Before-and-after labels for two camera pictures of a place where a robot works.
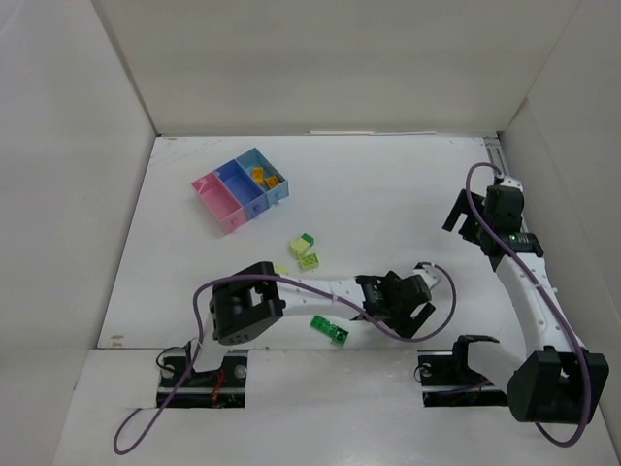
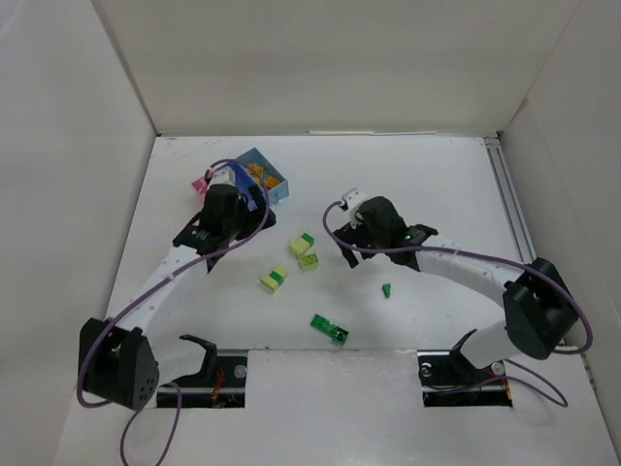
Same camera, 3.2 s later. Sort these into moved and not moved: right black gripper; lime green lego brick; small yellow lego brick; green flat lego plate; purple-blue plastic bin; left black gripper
Moved: right black gripper; left black gripper
Not moved: small yellow lego brick; lime green lego brick; purple-blue plastic bin; green flat lego plate
